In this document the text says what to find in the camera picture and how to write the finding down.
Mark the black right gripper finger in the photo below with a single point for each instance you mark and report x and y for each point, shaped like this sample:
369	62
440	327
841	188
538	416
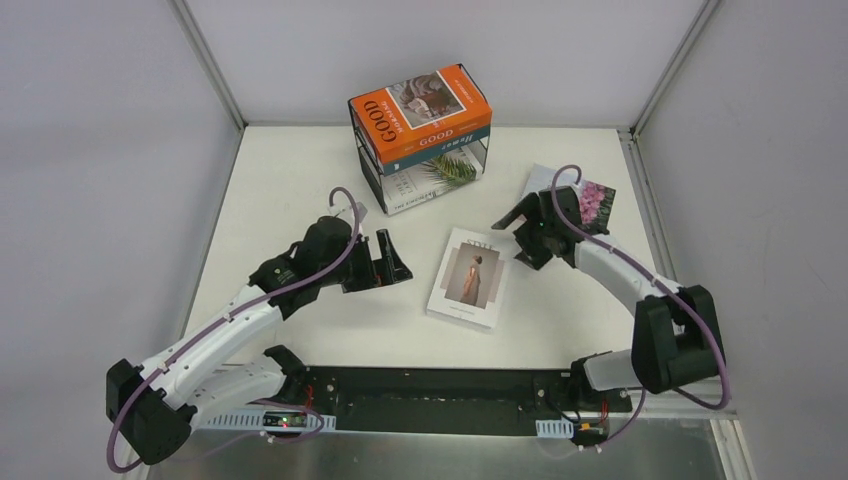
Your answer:
523	211
533	256

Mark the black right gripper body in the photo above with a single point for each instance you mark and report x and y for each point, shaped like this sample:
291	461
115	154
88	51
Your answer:
530	234

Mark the pink floral Designer Fate book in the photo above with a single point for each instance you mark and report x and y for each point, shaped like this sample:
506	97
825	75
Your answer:
595	200

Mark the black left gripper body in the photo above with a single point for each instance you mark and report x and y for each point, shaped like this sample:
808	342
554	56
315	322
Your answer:
371	266

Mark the teal Humor book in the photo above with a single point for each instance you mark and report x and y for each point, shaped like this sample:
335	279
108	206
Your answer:
477	142

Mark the white Style magazine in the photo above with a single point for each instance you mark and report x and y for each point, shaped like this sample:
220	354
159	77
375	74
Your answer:
472	278

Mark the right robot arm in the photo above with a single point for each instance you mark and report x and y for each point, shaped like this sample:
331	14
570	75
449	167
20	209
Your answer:
676	339

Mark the orange Good Morning book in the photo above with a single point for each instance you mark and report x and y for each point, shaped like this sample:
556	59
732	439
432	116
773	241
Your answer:
405	117

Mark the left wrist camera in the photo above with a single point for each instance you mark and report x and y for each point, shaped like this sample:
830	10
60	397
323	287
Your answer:
348	213

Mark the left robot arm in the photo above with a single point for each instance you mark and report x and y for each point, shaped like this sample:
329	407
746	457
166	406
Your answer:
155	406

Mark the white Singularity book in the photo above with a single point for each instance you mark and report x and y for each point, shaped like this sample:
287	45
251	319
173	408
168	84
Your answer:
430	179

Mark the black wire wooden shelf rack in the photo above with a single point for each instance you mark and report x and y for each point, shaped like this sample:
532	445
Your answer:
368	161

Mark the aluminium frame rail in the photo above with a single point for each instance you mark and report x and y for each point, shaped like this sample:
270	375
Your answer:
275	415

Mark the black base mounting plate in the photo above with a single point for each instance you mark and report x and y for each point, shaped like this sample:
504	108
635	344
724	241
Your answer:
488	402

